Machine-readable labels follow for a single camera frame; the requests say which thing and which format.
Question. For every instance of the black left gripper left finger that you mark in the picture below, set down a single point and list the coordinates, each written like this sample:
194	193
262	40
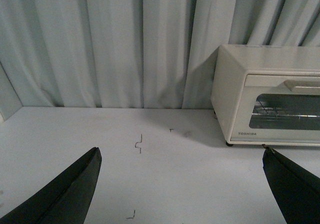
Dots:
64	200

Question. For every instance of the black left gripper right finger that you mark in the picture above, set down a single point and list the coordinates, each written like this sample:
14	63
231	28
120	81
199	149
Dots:
296	190

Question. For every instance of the cream glass oven door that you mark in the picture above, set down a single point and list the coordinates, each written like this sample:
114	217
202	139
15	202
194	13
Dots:
277	88

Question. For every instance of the cream Toshiba toaster oven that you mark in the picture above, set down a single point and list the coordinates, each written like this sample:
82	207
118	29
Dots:
236	62

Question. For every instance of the pale green curtain backdrop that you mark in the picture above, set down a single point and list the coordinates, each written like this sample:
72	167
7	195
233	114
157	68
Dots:
133	53

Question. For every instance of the wire oven rack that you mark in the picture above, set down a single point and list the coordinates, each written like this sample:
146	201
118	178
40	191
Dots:
267	111

